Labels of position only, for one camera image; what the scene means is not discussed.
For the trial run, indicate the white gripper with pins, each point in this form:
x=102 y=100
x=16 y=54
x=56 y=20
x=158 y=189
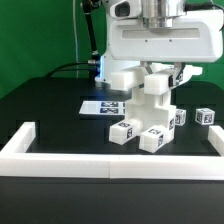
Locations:
x=195 y=37

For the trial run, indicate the white tagged cube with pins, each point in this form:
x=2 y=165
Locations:
x=204 y=116
x=180 y=118

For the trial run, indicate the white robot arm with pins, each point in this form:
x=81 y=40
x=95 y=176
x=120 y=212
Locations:
x=155 y=14

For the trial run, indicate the white marker sheet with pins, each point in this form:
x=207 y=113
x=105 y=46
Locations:
x=102 y=108

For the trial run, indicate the white U-shaped fence frame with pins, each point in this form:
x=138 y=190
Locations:
x=15 y=160

